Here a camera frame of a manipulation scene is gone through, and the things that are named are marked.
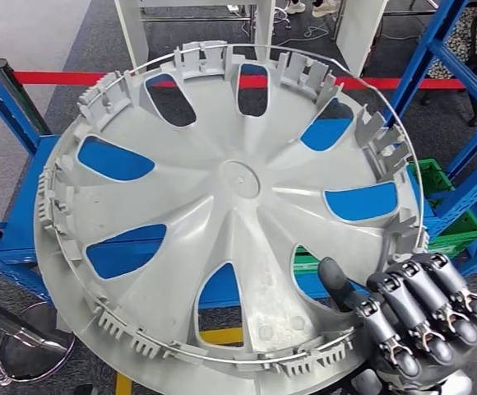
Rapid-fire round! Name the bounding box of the red barrier belt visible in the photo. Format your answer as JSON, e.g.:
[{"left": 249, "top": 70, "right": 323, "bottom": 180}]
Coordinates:
[{"left": 12, "top": 69, "right": 477, "bottom": 91}]

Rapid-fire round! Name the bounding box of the person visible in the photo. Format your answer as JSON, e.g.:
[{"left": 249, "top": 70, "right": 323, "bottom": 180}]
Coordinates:
[{"left": 427, "top": 5, "right": 477, "bottom": 80}]

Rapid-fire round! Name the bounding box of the black chair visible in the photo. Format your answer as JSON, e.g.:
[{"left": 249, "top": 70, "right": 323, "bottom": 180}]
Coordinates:
[{"left": 421, "top": 13, "right": 477, "bottom": 128}]

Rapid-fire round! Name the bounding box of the white panel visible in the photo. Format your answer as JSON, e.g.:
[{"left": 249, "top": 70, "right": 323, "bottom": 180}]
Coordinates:
[{"left": 335, "top": 0, "right": 389, "bottom": 77}]

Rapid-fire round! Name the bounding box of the white table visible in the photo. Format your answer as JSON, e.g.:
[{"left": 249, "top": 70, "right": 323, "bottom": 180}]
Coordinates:
[{"left": 114, "top": 0, "right": 276, "bottom": 75}]

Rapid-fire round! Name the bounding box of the green plastic crate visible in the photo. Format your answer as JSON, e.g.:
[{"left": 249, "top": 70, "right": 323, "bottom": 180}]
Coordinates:
[
  {"left": 294, "top": 245, "right": 319, "bottom": 274},
  {"left": 427, "top": 209, "right": 477, "bottom": 258},
  {"left": 408, "top": 158, "right": 455, "bottom": 192}
]

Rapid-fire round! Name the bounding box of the white floor cable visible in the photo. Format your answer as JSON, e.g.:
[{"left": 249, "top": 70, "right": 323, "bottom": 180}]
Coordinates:
[{"left": 277, "top": 7, "right": 330, "bottom": 48}]

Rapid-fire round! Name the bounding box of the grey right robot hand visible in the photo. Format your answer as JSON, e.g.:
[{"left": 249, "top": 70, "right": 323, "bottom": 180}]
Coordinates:
[{"left": 318, "top": 251, "right": 477, "bottom": 395}]

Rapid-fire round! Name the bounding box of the grey plastic wheel cover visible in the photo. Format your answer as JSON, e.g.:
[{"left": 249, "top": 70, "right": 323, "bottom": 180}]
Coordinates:
[{"left": 33, "top": 40, "right": 429, "bottom": 395}]

